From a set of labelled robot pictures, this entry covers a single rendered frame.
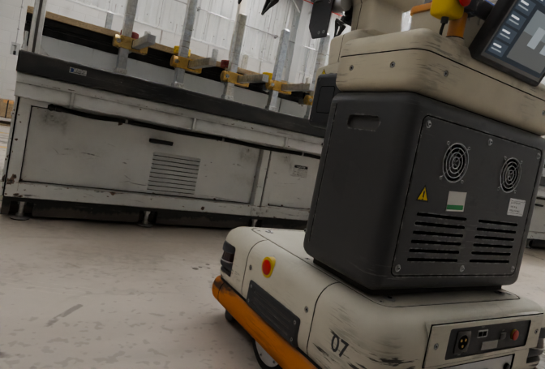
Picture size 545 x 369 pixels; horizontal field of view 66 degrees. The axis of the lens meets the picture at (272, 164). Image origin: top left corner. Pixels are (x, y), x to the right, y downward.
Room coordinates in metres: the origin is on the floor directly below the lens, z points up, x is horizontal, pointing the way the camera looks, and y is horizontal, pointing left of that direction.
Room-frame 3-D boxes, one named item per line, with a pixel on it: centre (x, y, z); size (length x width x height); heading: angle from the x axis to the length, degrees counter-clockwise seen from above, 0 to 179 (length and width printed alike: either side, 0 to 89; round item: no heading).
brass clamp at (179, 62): (1.91, 0.47, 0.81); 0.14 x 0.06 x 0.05; 122
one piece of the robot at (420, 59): (1.05, -0.37, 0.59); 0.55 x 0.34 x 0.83; 122
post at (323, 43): (2.29, -0.15, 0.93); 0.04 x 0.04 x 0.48; 32
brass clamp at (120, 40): (1.77, 0.68, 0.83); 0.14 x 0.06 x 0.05; 122
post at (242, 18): (2.03, 0.28, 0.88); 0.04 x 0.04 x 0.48; 32
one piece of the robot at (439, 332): (0.87, -0.52, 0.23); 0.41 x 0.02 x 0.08; 122
